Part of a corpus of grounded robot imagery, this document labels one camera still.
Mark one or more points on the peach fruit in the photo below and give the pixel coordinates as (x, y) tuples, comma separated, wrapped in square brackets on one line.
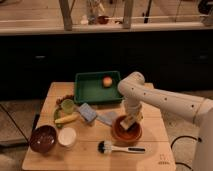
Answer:
[(107, 81)]

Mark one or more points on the black white dish brush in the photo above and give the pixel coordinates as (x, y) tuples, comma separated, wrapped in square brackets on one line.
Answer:
[(106, 147)]

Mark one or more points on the red orange bowl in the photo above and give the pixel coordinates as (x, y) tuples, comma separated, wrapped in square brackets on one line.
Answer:
[(131, 135)]

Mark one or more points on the dark red bowl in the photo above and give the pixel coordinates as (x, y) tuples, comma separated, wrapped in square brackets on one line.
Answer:
[(43, 139)]

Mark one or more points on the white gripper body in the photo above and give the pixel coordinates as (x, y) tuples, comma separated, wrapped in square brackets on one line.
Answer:
[(133, 107)]

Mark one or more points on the light green cup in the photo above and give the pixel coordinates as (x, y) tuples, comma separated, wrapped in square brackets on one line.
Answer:
[(67, 106)]

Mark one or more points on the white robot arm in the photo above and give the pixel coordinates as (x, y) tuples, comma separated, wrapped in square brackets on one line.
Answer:
[(194, 109)]

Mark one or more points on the green cucumber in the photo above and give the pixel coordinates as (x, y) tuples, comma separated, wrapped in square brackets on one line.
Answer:
[(57, 116)]

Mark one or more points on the beige eraser block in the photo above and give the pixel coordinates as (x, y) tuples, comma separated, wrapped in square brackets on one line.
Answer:
[(127, 122)]

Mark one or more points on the white cup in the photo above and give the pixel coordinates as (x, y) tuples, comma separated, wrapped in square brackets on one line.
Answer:
[(67, 137)]

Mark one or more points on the green plastic tray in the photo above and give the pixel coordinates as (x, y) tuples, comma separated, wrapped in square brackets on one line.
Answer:
[(89, 88)]

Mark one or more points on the grey blue cloth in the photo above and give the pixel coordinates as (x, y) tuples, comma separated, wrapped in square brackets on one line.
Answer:
[(107, 118)]

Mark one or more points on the blue sponge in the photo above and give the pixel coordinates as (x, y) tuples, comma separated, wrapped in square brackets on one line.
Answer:
[(87, 113)]

